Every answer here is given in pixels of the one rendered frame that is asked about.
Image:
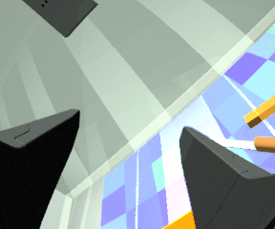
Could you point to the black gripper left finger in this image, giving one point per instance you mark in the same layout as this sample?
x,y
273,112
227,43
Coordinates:
x,y
32,157

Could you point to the brown cylinder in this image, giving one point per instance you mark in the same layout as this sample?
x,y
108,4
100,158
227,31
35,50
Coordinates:
x,y
261,144

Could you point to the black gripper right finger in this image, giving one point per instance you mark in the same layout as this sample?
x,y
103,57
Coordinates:
x,y
225,190

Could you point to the yellow bar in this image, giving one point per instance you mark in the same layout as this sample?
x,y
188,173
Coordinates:
x,y
262,112

